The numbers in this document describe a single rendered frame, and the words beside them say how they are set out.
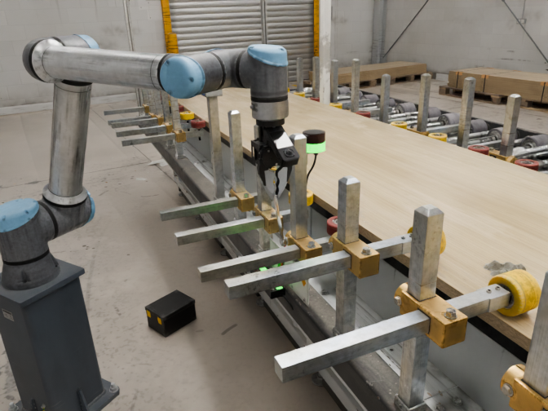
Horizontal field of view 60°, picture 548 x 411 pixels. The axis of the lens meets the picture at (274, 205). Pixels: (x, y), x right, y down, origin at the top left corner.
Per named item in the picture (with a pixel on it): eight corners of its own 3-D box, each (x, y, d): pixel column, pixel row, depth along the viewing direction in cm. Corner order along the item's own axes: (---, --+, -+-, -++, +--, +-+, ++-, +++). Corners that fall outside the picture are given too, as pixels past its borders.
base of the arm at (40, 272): (23, 295, 159) (15, 270, 155) (-10, 281, 168) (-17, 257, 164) (71, 270, 174) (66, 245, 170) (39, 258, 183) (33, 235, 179)
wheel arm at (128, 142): (122, 148, 247) (121, 140, 245) (121, 146, 250) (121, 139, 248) (204, 137, 262) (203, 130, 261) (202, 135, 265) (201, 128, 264)
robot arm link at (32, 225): (-9, 256, 165) (-23, 209, 158) (36, 236, 178) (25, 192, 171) (18, 266, 157) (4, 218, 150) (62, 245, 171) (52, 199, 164)
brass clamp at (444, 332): (439, 351, 79) (442, 325, 78) (390, 308, 91) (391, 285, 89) (467, 340, 82) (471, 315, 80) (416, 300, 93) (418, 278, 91)
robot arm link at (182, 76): (-3, 38, 130) (188, 52, 98) (38, 35, 139) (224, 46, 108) (6, 81, 134) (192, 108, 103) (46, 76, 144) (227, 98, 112)
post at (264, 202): (264, 266, 160) (258, 125, 142) (260, 261, 163) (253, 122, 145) (273, 263, 161) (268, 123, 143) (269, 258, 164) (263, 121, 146)
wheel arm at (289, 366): (283, 386, 72) (282, 366, 71) (273, 370, 75) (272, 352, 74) (522, 301, 90) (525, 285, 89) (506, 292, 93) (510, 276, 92)
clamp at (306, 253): (306, 267, 126) (305, 250, 124) (284, 246, 138) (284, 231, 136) (324, 262, 128) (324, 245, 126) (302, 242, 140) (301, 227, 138)
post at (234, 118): (239, 236, 181) (230, 112, 163) (236, 233, 184) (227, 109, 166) (248, 235, 183) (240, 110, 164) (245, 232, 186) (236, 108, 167)
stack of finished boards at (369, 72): (426, 72, 973) (427, 63, 966) (332, 84, 861) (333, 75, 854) (399, 68, 1034) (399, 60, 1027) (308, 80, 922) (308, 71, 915)
